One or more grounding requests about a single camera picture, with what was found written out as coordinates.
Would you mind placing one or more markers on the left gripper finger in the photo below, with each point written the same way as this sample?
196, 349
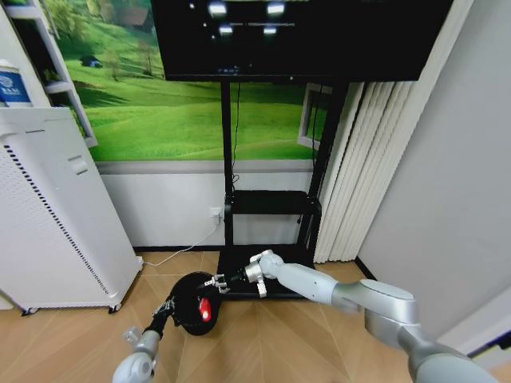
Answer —
170, 305
159, 313

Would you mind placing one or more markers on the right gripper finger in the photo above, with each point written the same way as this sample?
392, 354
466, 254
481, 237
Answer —
215, 280
222, 287

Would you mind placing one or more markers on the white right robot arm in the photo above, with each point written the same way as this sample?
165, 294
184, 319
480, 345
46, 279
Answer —
319, 285

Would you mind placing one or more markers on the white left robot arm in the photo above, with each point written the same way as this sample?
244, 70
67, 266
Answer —
141, 355

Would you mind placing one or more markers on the red garbage item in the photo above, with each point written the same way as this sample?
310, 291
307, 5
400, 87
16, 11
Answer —
204, 309

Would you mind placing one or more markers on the black television floor stand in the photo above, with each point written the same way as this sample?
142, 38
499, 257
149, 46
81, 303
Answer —
275, 203

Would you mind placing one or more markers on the white power plug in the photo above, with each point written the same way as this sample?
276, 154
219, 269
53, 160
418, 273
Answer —
216, 219

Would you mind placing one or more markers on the white perforated air purifier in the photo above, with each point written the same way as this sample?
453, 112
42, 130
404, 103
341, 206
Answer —
52, 215

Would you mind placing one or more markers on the white vertical blinds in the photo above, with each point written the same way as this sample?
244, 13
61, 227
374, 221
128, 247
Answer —
359, 171

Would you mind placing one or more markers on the large black television screen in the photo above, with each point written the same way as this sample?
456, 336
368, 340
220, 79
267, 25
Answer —
303, 40

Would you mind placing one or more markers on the white wall socket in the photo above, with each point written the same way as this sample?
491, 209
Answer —
215, 210

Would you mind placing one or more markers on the green meadow wall mural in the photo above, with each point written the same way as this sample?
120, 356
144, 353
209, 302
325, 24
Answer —
171, 115

